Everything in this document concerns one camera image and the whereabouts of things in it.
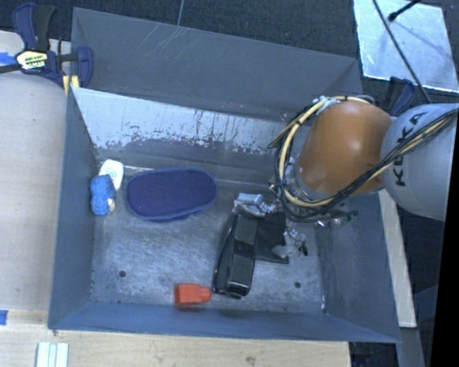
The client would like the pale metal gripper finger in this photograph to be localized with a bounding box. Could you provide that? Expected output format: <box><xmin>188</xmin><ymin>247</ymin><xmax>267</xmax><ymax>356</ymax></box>
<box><xmin>231</xmin><ymin>201</ymin><xmax>274</xmax><ymax>220</ymax></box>
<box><xmin>235</xmin><ymin>191</ymin><xmax>263</xmax><ymax>208</ymax></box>

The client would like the clear plastic piece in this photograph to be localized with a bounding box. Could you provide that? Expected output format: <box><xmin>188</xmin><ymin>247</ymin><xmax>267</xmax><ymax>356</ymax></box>
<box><xmin>271</xmin><ymin>227</ymin><xmax>311</xmax><ymax>263</ymax></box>

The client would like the red-orange plastic block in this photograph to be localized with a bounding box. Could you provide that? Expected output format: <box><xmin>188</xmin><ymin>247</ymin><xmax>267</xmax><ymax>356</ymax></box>
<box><xmin>171</xmin><ymin>280</ymin><xmax>214</xmax><ymax>311</ymax></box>

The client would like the grey metal bin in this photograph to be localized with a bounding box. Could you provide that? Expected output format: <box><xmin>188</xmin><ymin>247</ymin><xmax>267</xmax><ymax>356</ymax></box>
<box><xmin>36</xmin><ymin>6</ymin><xmax>436</xmax><ymax>367</ymax></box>

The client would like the blue toy figure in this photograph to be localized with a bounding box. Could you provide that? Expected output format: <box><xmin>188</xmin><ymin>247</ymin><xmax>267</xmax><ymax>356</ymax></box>
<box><xmin>86</xmin><ymin>172</ymin><xmax>120</xmax><ymax>219</ymax></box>

